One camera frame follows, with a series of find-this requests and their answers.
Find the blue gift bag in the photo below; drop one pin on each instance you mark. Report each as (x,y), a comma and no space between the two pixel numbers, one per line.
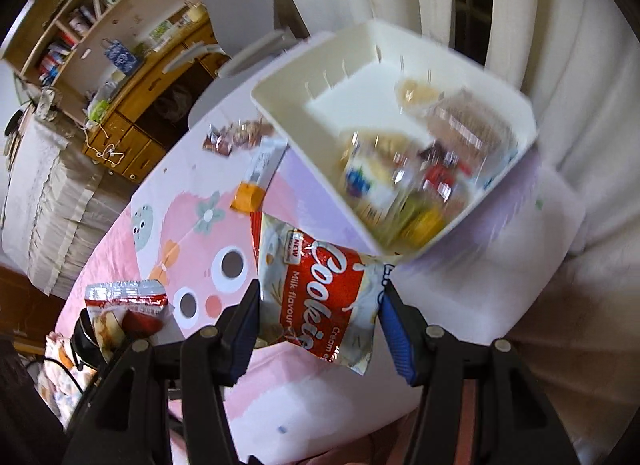
(120,57)

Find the clear biscuit packet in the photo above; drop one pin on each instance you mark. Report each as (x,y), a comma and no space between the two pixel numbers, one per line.
(250,132)

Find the dark brown snack packet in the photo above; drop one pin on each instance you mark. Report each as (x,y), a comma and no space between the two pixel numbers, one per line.
(435,151)

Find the wooden desk with shelves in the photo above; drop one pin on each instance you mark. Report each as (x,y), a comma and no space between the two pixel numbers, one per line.
(135,2)

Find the yellow boxed snack packet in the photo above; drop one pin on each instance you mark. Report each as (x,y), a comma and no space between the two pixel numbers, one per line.
(432,222)

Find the orange snack packet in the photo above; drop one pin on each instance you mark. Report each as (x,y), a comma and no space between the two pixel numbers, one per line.
(247,197)

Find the green snack packet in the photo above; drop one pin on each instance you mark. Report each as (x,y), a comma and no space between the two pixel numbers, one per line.
(412,212)

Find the floral tote bag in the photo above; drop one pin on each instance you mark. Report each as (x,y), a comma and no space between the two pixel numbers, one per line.
(47,102)

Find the green tissue pack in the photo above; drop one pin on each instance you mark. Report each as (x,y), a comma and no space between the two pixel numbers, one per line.
(98,109)

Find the yellow mug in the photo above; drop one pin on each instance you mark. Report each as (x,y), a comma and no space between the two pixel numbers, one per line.
(196,11)

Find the small red snack packet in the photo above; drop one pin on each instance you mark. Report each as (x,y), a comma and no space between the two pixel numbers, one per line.
(440,180)

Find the lace cloth covered piano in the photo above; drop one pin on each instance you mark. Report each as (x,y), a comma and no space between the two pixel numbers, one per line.
(50,205)

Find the clear packet of yellow crisps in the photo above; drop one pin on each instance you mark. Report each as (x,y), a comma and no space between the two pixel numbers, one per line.
(470,120)

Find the red cookie packet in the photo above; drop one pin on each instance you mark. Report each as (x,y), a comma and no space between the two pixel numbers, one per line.
(320,290)

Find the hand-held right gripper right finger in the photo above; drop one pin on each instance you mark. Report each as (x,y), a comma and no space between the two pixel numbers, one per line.
(397,340)

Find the printed blanket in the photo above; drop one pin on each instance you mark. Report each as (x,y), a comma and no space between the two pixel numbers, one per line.
(55,395)

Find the clear bag of yellow cakes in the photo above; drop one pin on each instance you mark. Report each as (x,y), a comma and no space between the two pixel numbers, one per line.
(415,90)

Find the white plastic storage box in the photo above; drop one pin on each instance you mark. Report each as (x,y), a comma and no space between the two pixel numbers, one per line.
(350,100)

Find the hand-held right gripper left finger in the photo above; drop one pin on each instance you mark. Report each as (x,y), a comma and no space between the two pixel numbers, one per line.
(245,330)

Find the white plastic bag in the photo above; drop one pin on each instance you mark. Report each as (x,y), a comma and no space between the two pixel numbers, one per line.
(107,90)

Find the round blueberry cake packet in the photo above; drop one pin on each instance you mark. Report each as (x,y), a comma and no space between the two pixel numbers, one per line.
(362,180)

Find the dark bag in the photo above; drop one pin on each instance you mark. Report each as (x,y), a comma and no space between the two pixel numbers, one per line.
(172,100)

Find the printed cartoon tablecloth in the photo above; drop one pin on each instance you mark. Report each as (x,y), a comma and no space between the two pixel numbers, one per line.
(300,410)

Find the white sachet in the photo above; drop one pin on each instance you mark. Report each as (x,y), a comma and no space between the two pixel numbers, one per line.
(265,160)

